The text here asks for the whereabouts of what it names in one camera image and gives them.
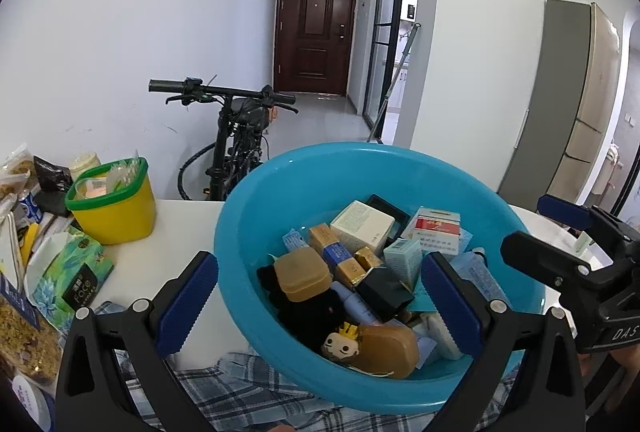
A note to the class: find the small cartoon figurine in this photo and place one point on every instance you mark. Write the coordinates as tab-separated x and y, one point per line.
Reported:
342	344

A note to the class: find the beige refrigerator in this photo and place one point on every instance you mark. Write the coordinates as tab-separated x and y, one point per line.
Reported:
565	97

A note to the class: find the pale blue packet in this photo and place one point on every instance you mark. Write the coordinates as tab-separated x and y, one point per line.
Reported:
482	277

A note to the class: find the red and white box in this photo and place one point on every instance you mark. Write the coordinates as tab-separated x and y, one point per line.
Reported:
432	227

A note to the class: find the yellow container with green rim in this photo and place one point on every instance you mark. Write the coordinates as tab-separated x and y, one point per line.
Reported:
117	217

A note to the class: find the jar with white lid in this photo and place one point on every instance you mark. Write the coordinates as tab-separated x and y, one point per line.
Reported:
84	164

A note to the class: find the black bicycle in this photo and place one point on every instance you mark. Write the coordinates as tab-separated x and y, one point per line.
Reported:
235	137

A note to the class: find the black cardboard box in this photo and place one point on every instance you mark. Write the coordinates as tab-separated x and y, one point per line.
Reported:
382	294

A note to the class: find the blue plastic basin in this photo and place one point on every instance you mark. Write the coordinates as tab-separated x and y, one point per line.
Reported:
300	182

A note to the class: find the clear cookie bag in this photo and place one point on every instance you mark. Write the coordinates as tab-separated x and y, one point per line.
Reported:
15	172

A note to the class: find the brown orange plastic box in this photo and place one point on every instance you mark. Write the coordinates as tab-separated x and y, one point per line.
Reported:
390	352

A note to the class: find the green floral tissue pack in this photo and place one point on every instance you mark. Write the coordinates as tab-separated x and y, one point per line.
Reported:
65	282

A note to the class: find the black framed glass door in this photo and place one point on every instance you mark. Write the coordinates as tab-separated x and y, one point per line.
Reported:
387	37

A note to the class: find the blue and gold box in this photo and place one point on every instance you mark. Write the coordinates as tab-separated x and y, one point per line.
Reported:
330	247

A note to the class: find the white ribbed item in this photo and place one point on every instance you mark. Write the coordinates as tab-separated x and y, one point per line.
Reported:
440	334

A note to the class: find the small teal box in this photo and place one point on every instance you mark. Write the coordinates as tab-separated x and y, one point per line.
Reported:
402	259

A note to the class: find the white desktop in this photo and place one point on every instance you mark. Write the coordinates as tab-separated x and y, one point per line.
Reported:
185	227

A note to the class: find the black tray box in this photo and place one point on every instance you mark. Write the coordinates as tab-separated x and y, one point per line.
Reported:
396	212

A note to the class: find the light orange plastic box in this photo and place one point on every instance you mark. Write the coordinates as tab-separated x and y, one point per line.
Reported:
302	274

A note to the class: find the blue plaid cloth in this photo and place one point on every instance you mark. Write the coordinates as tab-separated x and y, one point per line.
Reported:
240	374

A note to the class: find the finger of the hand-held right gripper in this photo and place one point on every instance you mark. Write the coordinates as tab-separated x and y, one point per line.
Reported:
565	210
545	257

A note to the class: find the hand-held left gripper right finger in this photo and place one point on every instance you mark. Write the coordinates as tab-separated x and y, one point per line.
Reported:
450	307

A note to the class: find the pale blue lotion tube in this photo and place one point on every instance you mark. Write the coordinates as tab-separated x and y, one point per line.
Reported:
355	304

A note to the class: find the clear granola bag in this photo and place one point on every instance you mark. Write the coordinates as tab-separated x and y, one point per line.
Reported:
25	342

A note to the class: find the small gold box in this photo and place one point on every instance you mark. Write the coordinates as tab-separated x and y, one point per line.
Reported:
369	257

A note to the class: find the black snack bag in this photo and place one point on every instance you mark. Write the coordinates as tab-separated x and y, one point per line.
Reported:
52	179

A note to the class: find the black plush cloth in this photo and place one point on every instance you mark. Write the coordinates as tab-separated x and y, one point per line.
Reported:
305	317

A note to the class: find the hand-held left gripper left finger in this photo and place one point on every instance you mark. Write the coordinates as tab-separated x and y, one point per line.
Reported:
187	307

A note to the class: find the blue and white packet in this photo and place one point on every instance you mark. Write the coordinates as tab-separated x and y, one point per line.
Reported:
29	208

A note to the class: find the small blue packet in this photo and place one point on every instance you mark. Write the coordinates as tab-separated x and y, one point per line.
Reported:
295	241

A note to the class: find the white round tub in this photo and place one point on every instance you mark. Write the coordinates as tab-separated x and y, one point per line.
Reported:
32	404

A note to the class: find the white cardboard box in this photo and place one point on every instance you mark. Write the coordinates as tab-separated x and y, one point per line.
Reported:
362	224

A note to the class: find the white snack packet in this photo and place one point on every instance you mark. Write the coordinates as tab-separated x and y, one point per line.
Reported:
10	247

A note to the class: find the dark brown door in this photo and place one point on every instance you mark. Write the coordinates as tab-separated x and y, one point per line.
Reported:
315	29

